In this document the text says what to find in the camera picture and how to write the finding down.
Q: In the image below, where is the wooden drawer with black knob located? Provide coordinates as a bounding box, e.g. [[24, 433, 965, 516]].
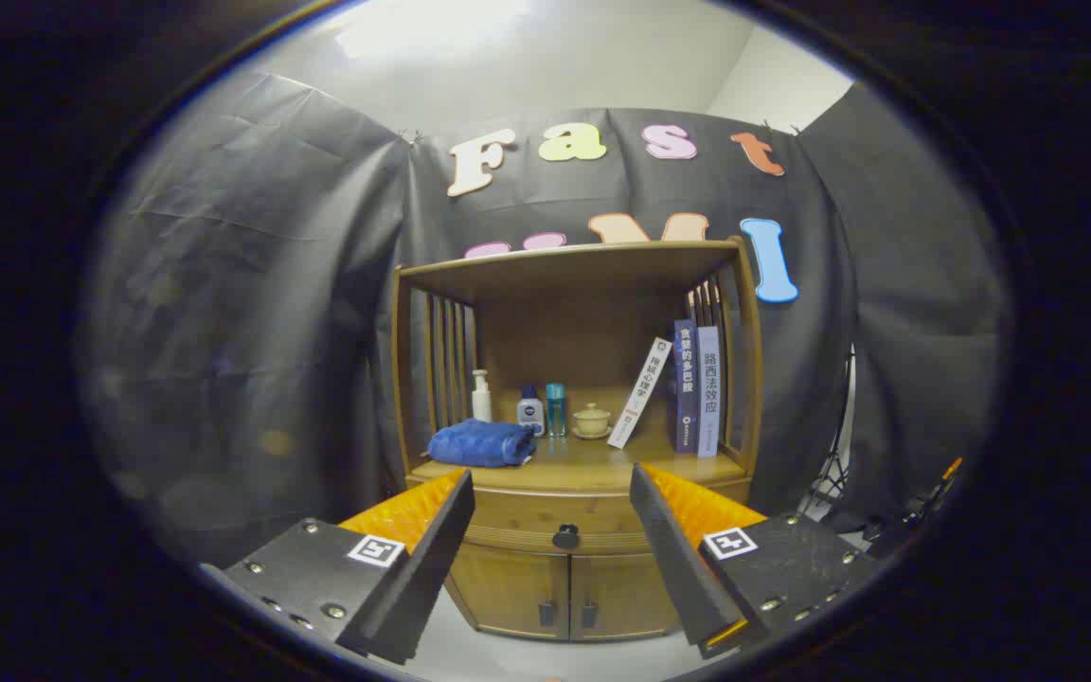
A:
[[456, 476, 753, 558]]

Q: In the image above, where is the orange and black clamp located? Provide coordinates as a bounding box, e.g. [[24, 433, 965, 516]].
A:
[[924, 458, 965, 512]]

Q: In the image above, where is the beige lidded teacup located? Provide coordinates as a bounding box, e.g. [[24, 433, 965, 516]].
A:
[[571, 403, 613, 440]]

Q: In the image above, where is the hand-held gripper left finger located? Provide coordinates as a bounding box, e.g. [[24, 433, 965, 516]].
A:
[[200, 467, 476, 666]]

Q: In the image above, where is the dark blue book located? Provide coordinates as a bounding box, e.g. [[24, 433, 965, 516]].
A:
[[667, 318, 700, 454]]

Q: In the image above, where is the black light stand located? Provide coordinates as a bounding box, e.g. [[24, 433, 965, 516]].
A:
[[796, 346, 859, 517]]

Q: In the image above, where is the small white blue-capped bottle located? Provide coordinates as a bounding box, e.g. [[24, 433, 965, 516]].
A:
[[516, 385, 546, 438]]

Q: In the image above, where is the light purple book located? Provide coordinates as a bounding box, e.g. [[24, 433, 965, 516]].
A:
[[696, 326, 723, 458]]

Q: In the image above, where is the wooden countertop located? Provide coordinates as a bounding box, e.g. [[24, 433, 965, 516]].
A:
[[408, 431, 750, 494]]

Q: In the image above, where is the black backdrop cloth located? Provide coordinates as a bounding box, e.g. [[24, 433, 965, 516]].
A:
[[81, 66, 1015, 569]]

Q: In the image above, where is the blue folded towel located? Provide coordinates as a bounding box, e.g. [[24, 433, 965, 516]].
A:
[[428, 419, 537, 468]]

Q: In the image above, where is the wooden cabinet door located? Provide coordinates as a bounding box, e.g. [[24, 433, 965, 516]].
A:
[[446, 542, 572, 641], [569, 552, 684, 641]]

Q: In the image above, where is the white book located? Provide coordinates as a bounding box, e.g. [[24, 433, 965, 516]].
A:
[[606, 337, 674, 450]]

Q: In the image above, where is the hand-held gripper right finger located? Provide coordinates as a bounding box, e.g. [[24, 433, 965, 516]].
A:
[[629, 462, 880, 661]]

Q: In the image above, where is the wooden cabinet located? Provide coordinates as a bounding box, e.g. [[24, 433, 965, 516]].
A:
[[389, 237, 764, 643]]

